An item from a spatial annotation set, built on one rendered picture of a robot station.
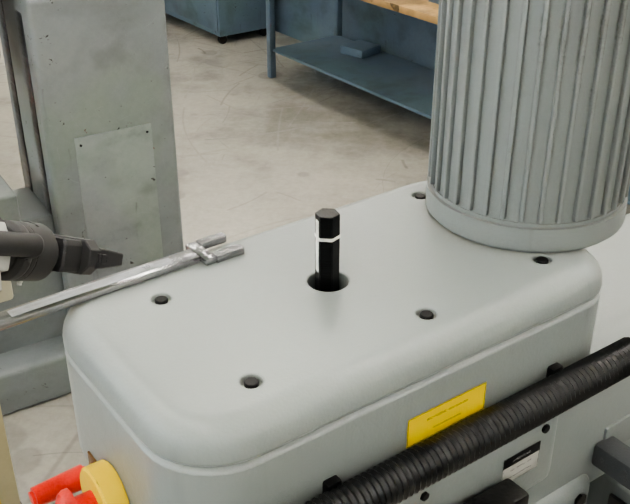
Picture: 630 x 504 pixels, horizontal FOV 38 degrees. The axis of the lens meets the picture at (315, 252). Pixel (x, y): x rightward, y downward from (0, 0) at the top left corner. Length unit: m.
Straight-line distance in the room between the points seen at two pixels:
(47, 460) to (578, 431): 2.78
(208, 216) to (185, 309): 4.39
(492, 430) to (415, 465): 0.08
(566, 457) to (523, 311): 0.27
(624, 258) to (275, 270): 0.50
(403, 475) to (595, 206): 0.32
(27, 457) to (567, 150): 3.01
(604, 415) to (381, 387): 0.39
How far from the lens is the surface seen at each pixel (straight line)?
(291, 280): 0.82
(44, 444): 3.69
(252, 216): 5.16
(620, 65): 0.85
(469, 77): 0.85
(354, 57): 7.12
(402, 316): 0.78
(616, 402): 1.07
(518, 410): 0.83
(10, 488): 3.09
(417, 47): 7.14
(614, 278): 1.14
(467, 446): 0.79
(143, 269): 0.84
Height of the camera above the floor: 2.31
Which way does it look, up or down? 29 degrees down
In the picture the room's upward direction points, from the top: straight up
